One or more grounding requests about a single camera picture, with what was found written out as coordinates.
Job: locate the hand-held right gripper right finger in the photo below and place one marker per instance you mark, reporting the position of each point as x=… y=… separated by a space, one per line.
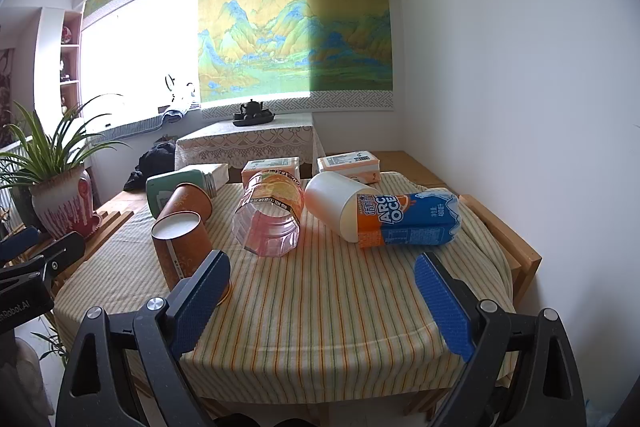
x=445 y=307

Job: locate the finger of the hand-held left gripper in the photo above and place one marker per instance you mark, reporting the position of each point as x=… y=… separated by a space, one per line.
x=20 y=241
x=62 y=252

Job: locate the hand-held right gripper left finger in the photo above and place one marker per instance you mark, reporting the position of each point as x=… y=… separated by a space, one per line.
x=200 y=302

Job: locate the orange paper cup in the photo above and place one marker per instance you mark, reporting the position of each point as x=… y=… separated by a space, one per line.
x=192 y=199
x=185 y=247

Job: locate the pink transparent plastic cup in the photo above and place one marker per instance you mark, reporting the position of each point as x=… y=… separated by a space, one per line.
x=270 y=217

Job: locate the green cup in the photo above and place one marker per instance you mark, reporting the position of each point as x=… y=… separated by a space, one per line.
x=165 y=187

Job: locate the white cup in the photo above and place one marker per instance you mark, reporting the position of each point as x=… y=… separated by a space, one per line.
x=330 y=202

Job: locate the potted plant in red-white pot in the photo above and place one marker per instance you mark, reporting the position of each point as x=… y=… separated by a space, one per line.
x=60 y=202

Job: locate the wooden table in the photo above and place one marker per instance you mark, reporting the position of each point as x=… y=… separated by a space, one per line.
x=520 y=252

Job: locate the blue and orange packet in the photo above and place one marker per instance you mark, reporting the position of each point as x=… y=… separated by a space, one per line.
x=415 y=217

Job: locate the striped tablecloth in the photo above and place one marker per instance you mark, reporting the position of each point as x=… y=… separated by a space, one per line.
x=310 y=297

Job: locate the white tissue pack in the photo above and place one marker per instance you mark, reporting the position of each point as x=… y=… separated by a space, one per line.
x=217 y=174

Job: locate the black bag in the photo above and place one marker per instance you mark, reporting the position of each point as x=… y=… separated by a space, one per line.
x=155 y=162

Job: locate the patterned windowsill cover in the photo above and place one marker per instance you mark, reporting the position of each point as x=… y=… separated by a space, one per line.
x=125 y=128

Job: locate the orange tissue pack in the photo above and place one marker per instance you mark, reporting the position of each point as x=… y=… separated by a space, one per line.
x=350 y=164
x=270 y=165

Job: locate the side table with lace cloth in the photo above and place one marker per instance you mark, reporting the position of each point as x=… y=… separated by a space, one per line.
x=250 y=142

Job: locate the blue cloth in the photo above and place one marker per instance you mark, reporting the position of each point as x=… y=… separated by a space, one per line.
x=175 y=113

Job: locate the dark tea tray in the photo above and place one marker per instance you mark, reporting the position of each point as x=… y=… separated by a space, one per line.
x=255 y=122

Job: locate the white windowsill ornament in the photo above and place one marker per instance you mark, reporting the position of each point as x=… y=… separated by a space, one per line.
x=181 y=93

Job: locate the dark teapot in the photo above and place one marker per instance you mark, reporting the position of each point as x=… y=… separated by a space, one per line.
x=251 y=108

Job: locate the red round ornament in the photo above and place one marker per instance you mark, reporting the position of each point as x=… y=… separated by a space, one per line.
x=66 y=34

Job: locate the landscape painting roller blind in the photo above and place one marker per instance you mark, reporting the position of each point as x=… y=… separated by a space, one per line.
x=280 y=32

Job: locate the dark wall picture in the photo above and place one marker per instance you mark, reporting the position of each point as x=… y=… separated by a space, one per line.
x=4 y=92

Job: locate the white wall shelf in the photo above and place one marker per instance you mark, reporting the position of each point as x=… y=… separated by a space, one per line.
x=50 y=57

